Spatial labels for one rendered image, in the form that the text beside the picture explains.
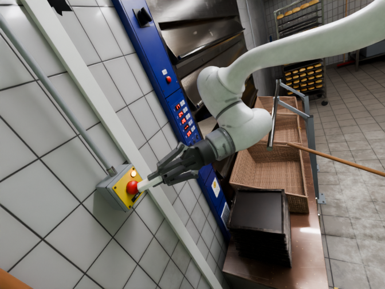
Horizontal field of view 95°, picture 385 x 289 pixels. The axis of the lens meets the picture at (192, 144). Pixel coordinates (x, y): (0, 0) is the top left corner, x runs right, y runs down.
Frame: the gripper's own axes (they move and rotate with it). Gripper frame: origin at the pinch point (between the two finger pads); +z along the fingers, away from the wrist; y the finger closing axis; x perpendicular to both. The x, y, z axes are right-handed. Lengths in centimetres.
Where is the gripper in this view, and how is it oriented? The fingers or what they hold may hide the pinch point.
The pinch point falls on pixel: (149, 182)
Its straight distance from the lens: 53.2
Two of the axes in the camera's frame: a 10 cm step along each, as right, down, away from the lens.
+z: -8.7, 4.6, -1.5
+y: 3.6, 8.3, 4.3
